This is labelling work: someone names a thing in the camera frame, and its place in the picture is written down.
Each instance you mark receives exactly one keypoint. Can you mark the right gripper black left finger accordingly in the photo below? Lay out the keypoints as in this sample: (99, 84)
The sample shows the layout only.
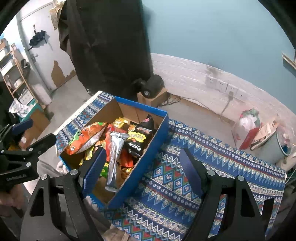
(56, 210)

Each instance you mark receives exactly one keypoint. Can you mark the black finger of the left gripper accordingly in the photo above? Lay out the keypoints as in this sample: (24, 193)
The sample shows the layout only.
(20, 128)
(42, 145)

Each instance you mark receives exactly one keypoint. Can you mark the orange green snack bag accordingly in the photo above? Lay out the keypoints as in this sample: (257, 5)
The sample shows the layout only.
(85, 138)

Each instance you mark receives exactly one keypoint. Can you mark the silver foil snack bag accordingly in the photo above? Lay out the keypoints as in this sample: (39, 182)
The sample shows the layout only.
(117, 142)

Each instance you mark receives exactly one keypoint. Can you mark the red potato chips bag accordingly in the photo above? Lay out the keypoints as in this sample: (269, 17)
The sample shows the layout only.
(107, 142)

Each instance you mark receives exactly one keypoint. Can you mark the yellow gold snack bag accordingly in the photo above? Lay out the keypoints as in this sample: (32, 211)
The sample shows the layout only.
(120, 122)

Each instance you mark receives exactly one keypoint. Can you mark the wooden shelf rack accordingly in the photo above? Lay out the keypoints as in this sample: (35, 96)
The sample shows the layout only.
(15, 71)

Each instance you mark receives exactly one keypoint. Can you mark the blue patterned table cloth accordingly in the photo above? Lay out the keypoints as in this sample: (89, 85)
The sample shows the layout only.
(200, 188)

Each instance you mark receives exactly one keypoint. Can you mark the grey round bucket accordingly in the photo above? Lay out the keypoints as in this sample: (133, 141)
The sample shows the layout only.
(277, 147)

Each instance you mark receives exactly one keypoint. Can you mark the red white plastic bag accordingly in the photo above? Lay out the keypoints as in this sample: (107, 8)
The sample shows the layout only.
(246, 128)

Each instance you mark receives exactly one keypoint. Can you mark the blue cardboard box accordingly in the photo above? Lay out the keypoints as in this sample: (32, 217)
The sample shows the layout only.
(105, 108)

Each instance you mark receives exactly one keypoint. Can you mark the black yellow snack bag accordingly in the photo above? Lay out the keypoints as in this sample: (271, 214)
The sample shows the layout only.
(140, 136)

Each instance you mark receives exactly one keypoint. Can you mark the white door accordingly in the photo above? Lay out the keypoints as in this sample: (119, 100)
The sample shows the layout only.
(41, 43)

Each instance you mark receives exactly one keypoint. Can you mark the black hanging cloth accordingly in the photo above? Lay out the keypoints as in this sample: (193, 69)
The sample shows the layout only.
(108, 45)

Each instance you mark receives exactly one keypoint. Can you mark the small brown cardboard box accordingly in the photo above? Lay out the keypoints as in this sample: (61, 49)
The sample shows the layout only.
(153, 102)

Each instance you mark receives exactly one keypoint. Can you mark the black round speaker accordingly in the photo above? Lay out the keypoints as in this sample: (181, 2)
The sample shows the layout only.
(150, 88)

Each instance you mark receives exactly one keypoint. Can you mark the white wall socket strip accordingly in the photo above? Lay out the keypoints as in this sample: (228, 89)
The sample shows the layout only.
(222, 86)

